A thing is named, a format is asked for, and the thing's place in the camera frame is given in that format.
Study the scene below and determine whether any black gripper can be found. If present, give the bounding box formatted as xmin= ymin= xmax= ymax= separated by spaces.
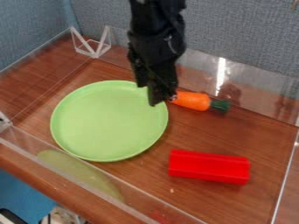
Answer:
xmin=127 ymin=26 xmax=186 ymax=107

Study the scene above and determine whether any red rectangular block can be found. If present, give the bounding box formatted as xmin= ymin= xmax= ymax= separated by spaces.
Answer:
xmin=168 ymin=150 xmax=250 ymax=185

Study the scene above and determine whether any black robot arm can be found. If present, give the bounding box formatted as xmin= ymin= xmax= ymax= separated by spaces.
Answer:
xmin=127 ymin=0 xmax=187 ymax=107

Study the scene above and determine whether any orange toy carrot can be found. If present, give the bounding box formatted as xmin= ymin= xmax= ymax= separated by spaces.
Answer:
xmin=170 ymin=91 xmax=230 ymax=113

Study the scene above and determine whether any green round plate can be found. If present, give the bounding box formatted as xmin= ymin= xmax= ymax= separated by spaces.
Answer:
xmin=51 ymin=80 xmax=168 ymax=162

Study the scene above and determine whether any clear acrylic enclosure wall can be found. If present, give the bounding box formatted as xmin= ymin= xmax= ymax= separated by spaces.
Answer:
xmin=0 ymin=27 xmax=299 ymax=224

